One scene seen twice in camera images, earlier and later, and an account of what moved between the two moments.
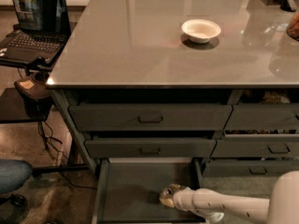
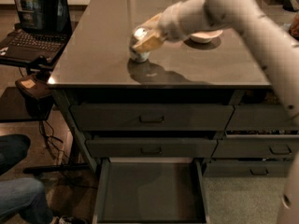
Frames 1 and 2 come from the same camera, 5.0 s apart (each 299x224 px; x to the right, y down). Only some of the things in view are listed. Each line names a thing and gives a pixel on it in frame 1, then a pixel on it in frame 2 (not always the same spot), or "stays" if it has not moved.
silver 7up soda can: x=167 y=192 → x=138 y=55
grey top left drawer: x=150 y=117 stays
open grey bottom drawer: x=128 y=190 stays
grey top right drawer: x=263 y=117 stays
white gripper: x=181 y=199 → x=169 y=24
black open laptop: x=44 y=25 stays
